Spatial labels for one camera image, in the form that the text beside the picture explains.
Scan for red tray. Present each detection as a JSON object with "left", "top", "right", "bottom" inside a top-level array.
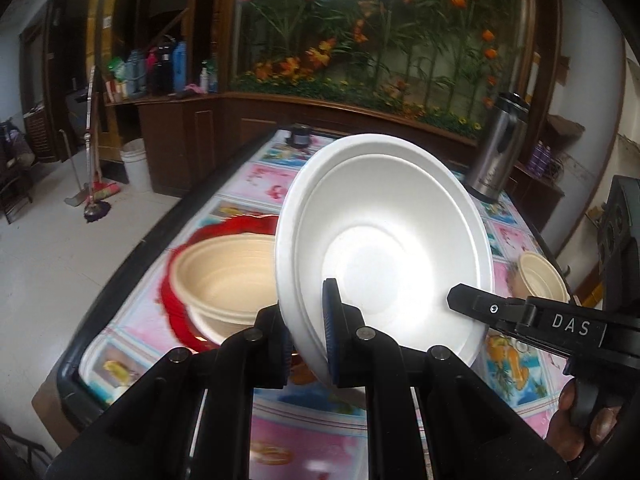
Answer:
[{"left": 160, "top": 214, "right": 301, "bottom": 357}]

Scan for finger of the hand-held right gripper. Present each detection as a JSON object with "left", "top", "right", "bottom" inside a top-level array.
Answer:
[{"left": 447, "top": 284, "right": 608, "bottom": 352}]

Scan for cardboard box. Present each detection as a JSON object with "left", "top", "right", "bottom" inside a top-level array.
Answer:
[{"left": 31, "top": 377, "right": 81, "bottom": 448}]

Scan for white disposable bowl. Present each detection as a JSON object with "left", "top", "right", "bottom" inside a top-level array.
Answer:
[{"left": 274, "top": 133, "right": 495, "bottom": 390}]

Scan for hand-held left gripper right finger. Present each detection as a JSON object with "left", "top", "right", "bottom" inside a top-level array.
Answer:
[{"left": 321, "top": 277, "right": 571, "bottom": 480}]

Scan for row of cleaning bottles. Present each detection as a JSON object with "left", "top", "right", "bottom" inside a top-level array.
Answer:
[{"left": 104, "top": 39, "right": 221, "bottom": 103}]

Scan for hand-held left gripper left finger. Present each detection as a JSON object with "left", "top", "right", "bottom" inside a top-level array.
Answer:
[{"left": 45, "top": 302, "right": 296, "bottom": 480}]

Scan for small beige disposable bowl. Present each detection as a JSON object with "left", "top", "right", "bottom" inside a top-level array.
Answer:
[{"left": 517, "top": 252, "right": 571, "bottom": 306}]

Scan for white plastic bucket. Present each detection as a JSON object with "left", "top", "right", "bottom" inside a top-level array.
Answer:
[{"left": 120, "top": 138, "right": 152, "bottom": 193}]

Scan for small black jar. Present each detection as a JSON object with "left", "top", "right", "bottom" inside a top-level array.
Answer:
[{"left": 285, "top": 124, "right": 315, "bottom": 150}]

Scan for grey floor squeegee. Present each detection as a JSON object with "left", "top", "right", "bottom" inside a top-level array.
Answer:
[{"left": 59, "top": 129, "right": 92, "bottom": 207}]

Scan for dark chair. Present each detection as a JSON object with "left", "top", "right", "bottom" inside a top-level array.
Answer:
[{"left": 0, "top": 119, "right": 35, "bottom": 225}]

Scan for dark wooden cabinet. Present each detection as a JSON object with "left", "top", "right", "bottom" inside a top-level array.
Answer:
[{"left": 100, "top": 91, "right": 566, "bottom": 213}]

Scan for purple bottles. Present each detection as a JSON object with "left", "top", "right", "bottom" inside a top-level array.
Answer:
[{"left": 527, "top": 142, "right": 553, "bottom": 178}]

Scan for person's right hand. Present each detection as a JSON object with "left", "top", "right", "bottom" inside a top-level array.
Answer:
[{"left": 545, "top": 377, "right": 622, "bottom": 467}]

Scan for stainless steel thermos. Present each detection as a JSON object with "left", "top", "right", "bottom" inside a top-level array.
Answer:
[{"left": 465, "top": 91, "right": 531, "bottom": 205}]

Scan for glass flower display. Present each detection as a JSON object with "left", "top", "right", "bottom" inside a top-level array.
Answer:
[{"left": 227, "top": 0, "right": 538, "bottom": 136}]

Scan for pink and green broom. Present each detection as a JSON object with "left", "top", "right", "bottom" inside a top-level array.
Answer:
[{"left": 90, "top": 180, "right": 122, "bottom": 202}]

